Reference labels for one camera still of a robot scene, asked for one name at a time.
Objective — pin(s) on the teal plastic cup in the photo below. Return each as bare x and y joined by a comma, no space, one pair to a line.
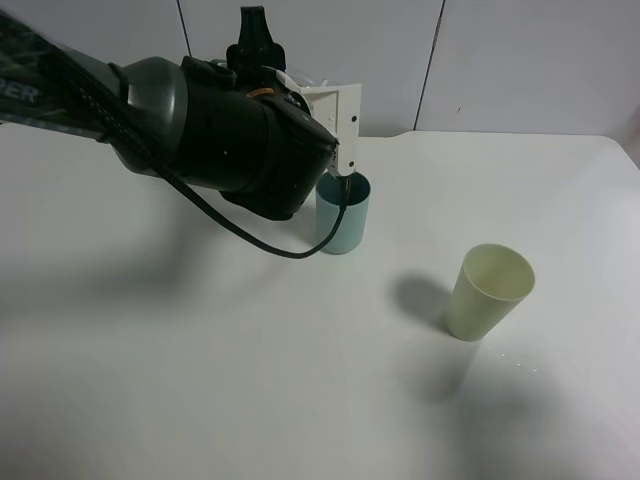
328,197

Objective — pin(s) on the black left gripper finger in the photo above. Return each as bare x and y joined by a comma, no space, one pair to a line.
255,47

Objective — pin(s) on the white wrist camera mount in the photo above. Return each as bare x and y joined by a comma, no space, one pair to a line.
337,108

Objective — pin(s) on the pale green plastic cup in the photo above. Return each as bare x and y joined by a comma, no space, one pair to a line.
493,279

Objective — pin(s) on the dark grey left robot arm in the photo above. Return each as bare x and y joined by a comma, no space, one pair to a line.
138,109

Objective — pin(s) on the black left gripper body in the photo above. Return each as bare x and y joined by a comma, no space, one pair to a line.
252,139

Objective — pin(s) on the clear bottle with green label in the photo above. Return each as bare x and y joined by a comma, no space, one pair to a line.
301,79

